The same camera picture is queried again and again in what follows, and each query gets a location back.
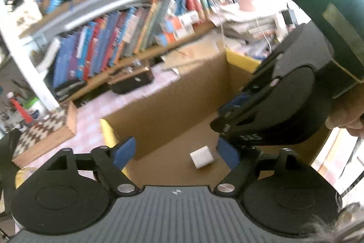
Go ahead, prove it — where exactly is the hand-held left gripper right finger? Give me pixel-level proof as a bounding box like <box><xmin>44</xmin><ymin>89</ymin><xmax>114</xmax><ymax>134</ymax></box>
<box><xmin>213</xmin><ymin>138</ymin><xmax>310</xmax><ymax>197</ymax></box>

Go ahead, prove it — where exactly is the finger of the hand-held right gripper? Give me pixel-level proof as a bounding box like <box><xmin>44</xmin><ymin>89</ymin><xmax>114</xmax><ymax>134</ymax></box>
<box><xmin>210</xmin><ymin>106</ymin><xmax>268</xmax><ymax>144</ymax></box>
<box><xmin>218</xmin><ymin>79</ymin><xmax>278</xmax><ymax>117</ymax></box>

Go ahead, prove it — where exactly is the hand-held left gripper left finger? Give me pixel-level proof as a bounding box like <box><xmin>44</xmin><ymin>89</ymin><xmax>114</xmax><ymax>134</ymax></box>
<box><xmin>45</xmin><ymin>136</ymin><xmax>137</xmax><ymax>197</ymax></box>

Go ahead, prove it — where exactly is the yellow cardboard box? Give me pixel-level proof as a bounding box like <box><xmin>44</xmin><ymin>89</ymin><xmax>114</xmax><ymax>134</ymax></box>
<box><xmin>99</xmin><ymin>38</ymin><xmax>339</xmax><ymax>195</ymax></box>

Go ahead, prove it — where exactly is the pink checked cloth desktop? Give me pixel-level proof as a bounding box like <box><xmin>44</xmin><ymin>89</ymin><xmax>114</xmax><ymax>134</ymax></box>
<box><xmin>54</xmin><ymin>58</ymin><xmax>182</xmax><ymax>152</ymax></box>

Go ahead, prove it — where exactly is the person's right hand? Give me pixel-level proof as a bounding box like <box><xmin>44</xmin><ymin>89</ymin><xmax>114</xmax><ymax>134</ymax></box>
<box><xmin>326</xmin><ymin>81</ymin><xmax>364</xmax><ymax>138</ymax></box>

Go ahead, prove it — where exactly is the small white roll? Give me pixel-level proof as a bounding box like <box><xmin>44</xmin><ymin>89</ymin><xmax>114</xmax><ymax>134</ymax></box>
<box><xmin>190</xmin><ymin>146</ymin><xmax>214</xmax><ymax>169</ymax></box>

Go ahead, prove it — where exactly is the black case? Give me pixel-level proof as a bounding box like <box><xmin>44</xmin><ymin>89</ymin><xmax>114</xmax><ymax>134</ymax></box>
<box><xmin>109</xmin><ymin>69</ymin><xmax>154</xmax><ymax>95</ymax></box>

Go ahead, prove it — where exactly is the stack of papers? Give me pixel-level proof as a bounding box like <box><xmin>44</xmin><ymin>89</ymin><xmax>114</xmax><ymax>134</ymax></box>
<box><xmin>216</xmin><ymin>2</ymin><xmax>285</xmax><ymax>43</ymax></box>

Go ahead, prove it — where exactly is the checkered wooden chess box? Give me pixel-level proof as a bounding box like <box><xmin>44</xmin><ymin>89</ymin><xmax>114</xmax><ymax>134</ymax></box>
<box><xmin>13</xmin><ymin>102</ymin><xmax>78</xmax><ymax>168</ymax></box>

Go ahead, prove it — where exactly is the orange and white carton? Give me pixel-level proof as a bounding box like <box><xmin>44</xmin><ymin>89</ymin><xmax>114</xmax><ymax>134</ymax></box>
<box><xmin>162</xmin><ymin>17</ymin><xmax>195</xmax><ymax>41</ymax></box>

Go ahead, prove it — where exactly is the red plastic object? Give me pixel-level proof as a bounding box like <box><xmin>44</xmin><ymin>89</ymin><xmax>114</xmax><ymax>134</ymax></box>
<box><xmin>10</xmin><ymin>98</ymin><xmax>34</xmax><ymax>123</ymax></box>

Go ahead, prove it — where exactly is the grey fuzzy cuff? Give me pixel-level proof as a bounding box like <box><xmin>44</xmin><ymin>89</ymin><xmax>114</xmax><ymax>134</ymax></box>
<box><xmin>301</xmin><ymin>202</ymin><xmax>364</xmax><ymax>243</ymax></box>

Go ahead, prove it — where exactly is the wooden bookshelf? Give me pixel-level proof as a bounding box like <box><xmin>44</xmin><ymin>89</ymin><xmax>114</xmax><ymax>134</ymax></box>
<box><xmin>0</xmin><ymin>0</ymin><xmax>242</xmax><ymax>101</ymax></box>

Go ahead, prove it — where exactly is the white frame post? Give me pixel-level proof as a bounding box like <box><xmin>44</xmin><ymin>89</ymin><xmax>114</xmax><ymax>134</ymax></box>
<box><xmin>0</xmin><ymin>1</ymin><xmax>60</xmax><ymax>112</ymax></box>

